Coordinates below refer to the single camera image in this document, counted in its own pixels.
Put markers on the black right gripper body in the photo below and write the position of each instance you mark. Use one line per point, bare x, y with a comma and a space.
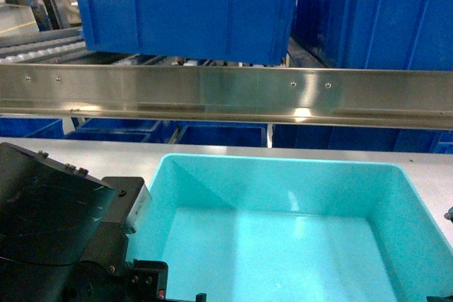
449, 214

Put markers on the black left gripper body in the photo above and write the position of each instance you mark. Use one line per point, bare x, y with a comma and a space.
103, 273

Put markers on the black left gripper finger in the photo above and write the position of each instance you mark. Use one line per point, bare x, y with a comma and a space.
201, 297

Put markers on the turquoise plastic bin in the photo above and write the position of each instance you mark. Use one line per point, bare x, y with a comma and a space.
274, 229

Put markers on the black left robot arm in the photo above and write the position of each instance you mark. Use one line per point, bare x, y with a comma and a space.
65, 234

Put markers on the large blue bin right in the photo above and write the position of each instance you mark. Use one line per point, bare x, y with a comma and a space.
377, 34

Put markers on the large blue bin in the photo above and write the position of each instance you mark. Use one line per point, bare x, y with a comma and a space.
249, 31
377, 34

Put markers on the roller conveyor track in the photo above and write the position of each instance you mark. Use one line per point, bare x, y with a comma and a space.
66, 46

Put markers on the large blue bin centre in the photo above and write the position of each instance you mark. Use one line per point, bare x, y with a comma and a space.
249, 31

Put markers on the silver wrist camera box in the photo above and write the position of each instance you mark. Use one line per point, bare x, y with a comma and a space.
136, 205

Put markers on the stainless steel shelf rail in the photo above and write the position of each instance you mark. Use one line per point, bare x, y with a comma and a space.
342, 97

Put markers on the blue bin below rail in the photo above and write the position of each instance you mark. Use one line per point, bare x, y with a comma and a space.
223, 134

